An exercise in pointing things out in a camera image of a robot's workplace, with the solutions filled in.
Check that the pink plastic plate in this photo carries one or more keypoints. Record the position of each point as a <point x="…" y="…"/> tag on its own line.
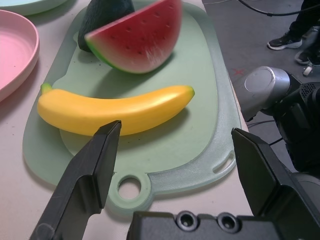
<point x="12" y="50"/>

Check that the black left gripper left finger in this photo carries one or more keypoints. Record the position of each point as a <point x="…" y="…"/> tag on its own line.
<point x="82" y="187"/>

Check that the mint green plastic plate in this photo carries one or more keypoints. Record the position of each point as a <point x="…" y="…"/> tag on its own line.
<point x="30" y="6"/>

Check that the red toy watermelon slice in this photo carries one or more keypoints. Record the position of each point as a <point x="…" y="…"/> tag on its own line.
<point x="137" y="42"/>

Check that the black sneaker with white sole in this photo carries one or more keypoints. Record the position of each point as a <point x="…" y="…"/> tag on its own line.
<point x="306" y="56"/>
<point x="282" y="42"/>

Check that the dark green toy avocado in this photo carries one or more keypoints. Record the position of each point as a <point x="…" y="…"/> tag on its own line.
<point x="100" y="15"/>

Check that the yellow toy banana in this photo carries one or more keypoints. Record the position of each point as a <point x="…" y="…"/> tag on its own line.
<point x="100" y="112"/>

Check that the green cutting board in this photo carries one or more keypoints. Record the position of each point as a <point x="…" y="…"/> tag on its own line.
<point x="175" y="125"/>

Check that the bystander leg in black trousers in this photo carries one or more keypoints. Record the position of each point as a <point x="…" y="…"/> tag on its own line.
<point x="307" y="17"/>

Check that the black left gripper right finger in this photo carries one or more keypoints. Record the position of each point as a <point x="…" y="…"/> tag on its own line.
<point x="262" y="180"/>

